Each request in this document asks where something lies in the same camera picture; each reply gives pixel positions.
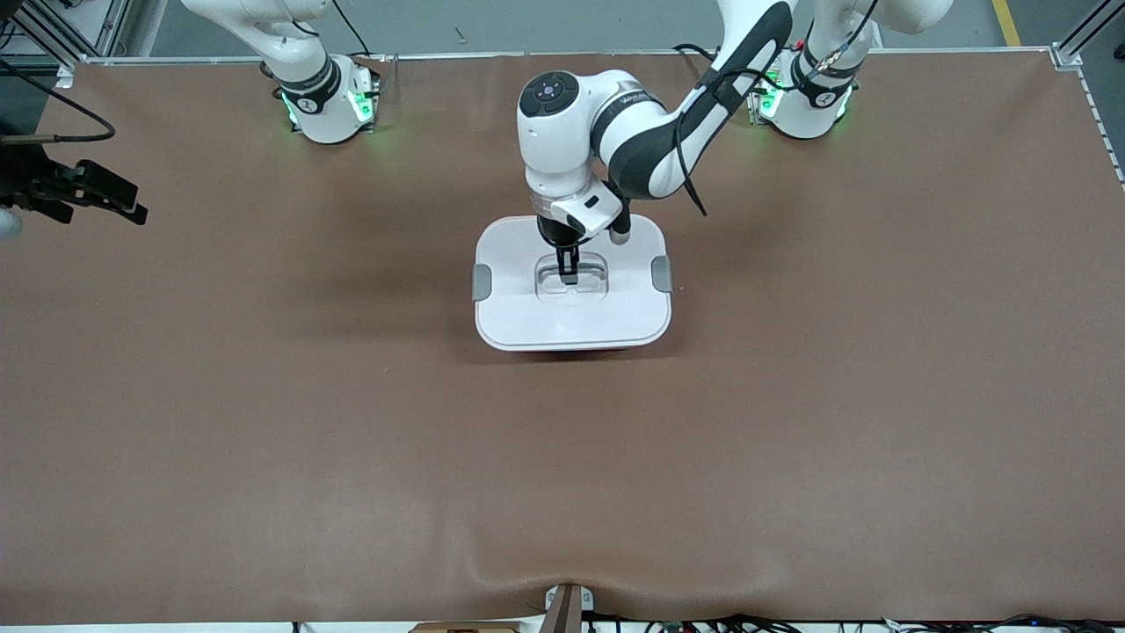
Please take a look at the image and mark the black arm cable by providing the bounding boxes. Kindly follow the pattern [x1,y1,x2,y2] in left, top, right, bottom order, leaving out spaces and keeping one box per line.
[0,57,117,144]
[672,0,880,217]

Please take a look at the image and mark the white box lid grey clips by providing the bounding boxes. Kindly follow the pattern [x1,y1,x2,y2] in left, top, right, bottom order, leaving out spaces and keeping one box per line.
[473,214,674,352]

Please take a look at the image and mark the black left base cable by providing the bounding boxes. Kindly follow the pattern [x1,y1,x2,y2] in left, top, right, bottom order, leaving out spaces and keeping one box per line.
[672,42,730,73]

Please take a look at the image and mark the aluminium frame profile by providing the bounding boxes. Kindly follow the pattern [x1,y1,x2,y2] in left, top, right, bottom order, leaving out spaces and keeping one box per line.
[1050,0,1125,186]
[0,0,133,64]

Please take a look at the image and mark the metal table clamp bracket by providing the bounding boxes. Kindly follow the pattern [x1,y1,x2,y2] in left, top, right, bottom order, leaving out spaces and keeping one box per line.
[543,583,595,633]

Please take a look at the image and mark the black base cable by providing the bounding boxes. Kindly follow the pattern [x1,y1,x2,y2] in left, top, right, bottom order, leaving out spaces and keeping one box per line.
[330,0,377,62]
[672,42,730,73]

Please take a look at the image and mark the aluminium table edge rail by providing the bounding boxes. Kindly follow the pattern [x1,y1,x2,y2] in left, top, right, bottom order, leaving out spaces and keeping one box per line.
[53,48,1086,67]

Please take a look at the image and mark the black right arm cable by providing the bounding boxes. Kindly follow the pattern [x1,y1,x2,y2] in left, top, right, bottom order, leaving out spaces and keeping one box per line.
[0,57,117,144]

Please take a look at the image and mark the brown table cover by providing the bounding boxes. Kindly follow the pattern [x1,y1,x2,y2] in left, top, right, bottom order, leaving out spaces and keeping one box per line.
[0,51,1125,627]

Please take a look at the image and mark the black right base cable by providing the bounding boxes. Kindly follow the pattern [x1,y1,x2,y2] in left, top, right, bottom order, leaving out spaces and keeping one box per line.
[330,0,377,62]

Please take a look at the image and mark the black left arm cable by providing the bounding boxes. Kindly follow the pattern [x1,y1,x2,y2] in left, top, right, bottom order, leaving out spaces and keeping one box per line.
[672,0,880,217]

